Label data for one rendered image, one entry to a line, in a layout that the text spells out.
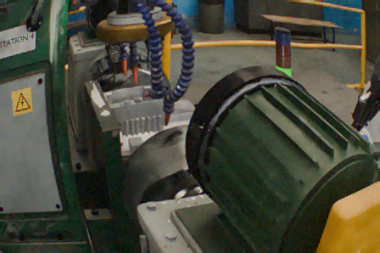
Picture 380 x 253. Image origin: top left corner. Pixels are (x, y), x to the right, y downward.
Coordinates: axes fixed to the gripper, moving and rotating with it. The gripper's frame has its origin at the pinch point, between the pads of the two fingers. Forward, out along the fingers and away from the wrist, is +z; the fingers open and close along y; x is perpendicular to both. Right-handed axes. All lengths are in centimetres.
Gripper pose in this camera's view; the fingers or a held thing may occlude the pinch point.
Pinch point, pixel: (355, 128)
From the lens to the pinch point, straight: 105.6
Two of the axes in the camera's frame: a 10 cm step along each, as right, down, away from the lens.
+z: -2.0, 5.5, 8.1
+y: -9.4, 1.4, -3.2
